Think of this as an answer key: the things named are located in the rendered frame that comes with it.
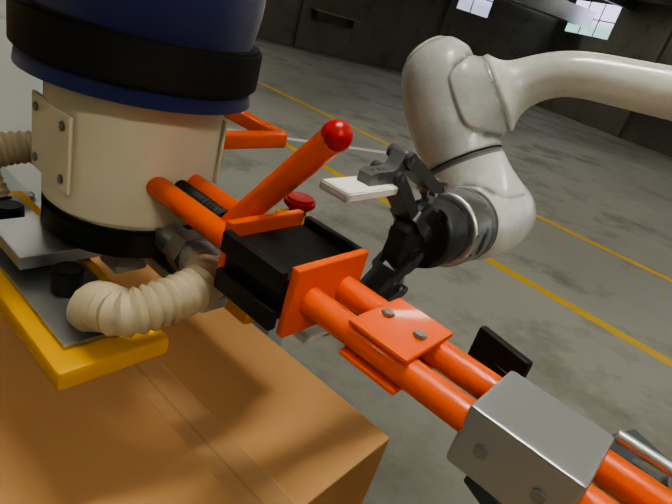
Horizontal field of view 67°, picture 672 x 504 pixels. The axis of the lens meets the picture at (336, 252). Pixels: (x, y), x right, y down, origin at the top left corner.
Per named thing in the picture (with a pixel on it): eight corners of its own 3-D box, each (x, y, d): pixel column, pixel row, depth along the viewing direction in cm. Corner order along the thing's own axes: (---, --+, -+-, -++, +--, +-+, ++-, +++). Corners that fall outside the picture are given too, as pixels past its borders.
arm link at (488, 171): (439, 274, 66) (407, 179, 67) (490, 254, 78) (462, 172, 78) (517, 252, 59) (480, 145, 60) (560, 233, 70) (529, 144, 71)
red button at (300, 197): (274, 208, 111) (278, 191, 109) (297, 205, 116) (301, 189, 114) (295, 222, 107) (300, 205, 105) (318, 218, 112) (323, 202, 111)
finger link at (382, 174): (403, 183, 46) (414, 151, 44) (369, 187, 42) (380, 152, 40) (390, 176, 46) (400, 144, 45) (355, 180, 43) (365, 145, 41)
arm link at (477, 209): (480, 273, 62) (457, 284, 58) (420, 239, 67) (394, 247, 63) (510, 205, 58) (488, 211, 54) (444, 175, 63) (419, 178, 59)
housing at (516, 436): (440, 460, 31) (467, 406, 29) (487, 415, 36) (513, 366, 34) (547, 548, 28) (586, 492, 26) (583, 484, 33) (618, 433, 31)
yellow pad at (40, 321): (-74, 212, 58) (-78, 170, 56) (22, 203, 66) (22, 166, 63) (57, 394, 41) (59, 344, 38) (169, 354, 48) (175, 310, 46)
